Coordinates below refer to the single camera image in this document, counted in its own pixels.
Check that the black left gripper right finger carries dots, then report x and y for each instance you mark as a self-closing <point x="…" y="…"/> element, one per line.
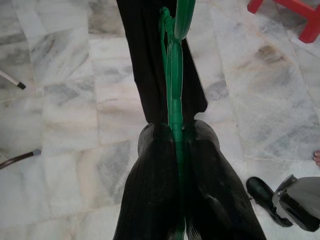
<point x="215" y="190"/>

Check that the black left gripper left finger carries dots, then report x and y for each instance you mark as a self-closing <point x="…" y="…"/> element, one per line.
<point x="150" y="190"/>

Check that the green clothes hanger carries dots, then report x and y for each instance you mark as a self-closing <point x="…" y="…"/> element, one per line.
<point x="175" y="105"/>

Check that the black shirt red collar band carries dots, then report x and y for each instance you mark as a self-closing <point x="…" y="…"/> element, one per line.
<point x="150" y="62"/>

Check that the robot grey leg black foot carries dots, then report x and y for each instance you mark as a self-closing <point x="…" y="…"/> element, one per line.
<point x="287" y="200"/>

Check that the person's bare foot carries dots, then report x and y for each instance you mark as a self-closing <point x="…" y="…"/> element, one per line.
<point x="317" y="157"/>

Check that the pink marble folding table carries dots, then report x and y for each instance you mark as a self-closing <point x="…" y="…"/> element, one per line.
<point x="20" y="157"/>

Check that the silver metal clothes rack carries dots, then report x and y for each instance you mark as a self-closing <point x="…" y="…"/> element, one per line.
<point x="15" y="81"/>

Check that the red plastic stool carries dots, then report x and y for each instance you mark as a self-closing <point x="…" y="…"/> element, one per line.
<point x="307" y="22"/>

